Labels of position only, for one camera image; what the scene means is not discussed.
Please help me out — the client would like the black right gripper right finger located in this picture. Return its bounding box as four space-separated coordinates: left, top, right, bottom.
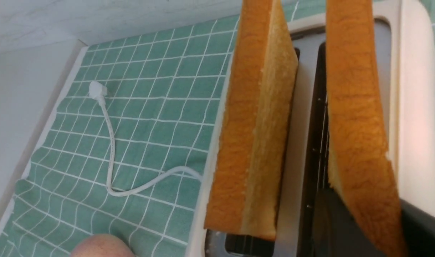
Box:
401 200 435 257

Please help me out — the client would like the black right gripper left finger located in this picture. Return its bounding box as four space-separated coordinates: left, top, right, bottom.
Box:
312 189 382 257

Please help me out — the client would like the toasted bread slice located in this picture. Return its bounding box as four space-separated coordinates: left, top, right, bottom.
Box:
326 0 408 257
204 0 298 241

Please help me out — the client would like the white toaster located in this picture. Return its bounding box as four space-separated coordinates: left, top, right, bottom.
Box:
185 0 435 257

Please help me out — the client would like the green checkered tablecloth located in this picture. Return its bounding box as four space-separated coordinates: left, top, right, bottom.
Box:
0 0 435 257

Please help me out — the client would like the red yellow apple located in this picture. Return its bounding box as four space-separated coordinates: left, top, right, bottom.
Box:
70 234 135 257

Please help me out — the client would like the white power cable with plug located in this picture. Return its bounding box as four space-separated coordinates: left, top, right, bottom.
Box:
89 81 204 197

